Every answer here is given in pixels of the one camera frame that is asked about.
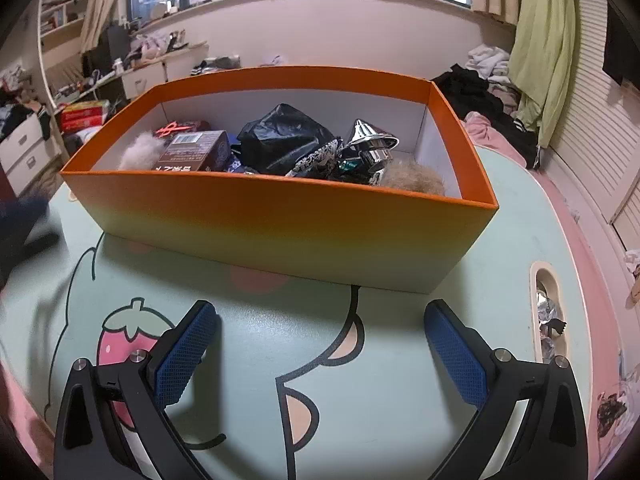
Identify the red cardboard box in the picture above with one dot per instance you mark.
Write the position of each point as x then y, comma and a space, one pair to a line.
82, 115

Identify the small black claw clip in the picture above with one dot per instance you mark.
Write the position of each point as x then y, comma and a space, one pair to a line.
555, 329

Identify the pink cloth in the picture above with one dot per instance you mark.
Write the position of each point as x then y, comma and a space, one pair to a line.
487, 132

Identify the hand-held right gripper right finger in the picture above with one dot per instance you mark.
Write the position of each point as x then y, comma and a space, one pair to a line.
457, 355

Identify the white clothes pile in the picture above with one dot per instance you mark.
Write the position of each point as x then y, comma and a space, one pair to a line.
490, 60

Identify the black monitor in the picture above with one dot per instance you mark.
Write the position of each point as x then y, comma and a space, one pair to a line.
107, 50

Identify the black clothes pile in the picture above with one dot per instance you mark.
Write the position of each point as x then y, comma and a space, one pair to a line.
475, 95

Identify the teal toy car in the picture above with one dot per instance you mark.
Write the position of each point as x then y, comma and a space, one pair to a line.
372, 142

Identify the white bookshelf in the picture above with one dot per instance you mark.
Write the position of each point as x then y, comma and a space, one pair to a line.
55, 25

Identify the white fur scrunchie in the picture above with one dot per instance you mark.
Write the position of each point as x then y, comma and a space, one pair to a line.
140, 152

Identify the white louvered wardrobe door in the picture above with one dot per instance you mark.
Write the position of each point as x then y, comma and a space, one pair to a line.
595, 125

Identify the mint green cartoon desktop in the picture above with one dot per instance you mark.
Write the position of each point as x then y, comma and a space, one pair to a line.
350, 410

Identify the black satin lace scrunchie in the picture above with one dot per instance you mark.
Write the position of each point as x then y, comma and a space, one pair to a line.
285, 135

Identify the orange cardboard box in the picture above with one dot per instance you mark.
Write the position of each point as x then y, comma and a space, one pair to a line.
275, 220

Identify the white cluttered side desk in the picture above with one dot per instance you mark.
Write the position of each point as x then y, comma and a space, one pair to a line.
150, 77

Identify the black hanging garment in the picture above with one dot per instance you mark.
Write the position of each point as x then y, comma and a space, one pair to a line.
622, 45

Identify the light green hanging garment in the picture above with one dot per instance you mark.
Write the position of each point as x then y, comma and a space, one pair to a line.
545, 60

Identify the silver foil wrapper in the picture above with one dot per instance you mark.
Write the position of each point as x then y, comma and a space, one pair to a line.
547, 307

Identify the brown fur scrunchie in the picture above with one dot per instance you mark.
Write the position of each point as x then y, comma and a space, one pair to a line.
415, 177

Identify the red hair clip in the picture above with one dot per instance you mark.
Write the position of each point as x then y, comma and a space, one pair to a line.
172, 128

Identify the white drawer cabinet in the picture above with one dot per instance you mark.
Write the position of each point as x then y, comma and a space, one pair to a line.
25, 155

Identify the brown drink carton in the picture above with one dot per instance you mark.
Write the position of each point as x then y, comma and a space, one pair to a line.
192, 152

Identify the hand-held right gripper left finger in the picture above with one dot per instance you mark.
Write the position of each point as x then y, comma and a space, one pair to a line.
185, 355

